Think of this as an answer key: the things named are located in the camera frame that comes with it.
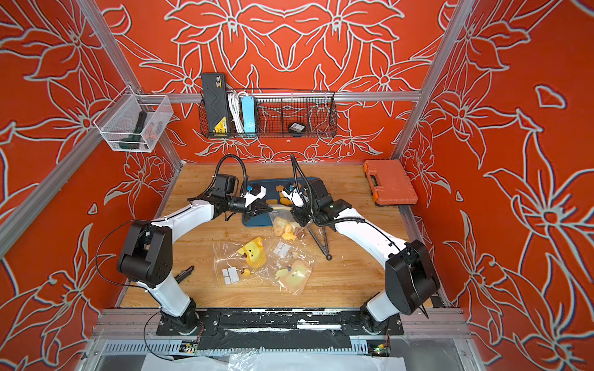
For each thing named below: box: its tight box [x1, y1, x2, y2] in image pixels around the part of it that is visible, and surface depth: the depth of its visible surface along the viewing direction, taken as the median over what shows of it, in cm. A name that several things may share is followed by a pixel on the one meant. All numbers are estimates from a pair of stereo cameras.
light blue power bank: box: [241, 95, 256, 134], surface depth 92 cm
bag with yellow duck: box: [213, 236, 275, 287], surface depth 87 cm
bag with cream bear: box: [269, 204, 303, 241], surface depth 90 cm
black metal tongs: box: [306, 225, 333, 261], surface depth 91 cm
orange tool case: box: [362, 159, 419, 206], surface depth 108 cm
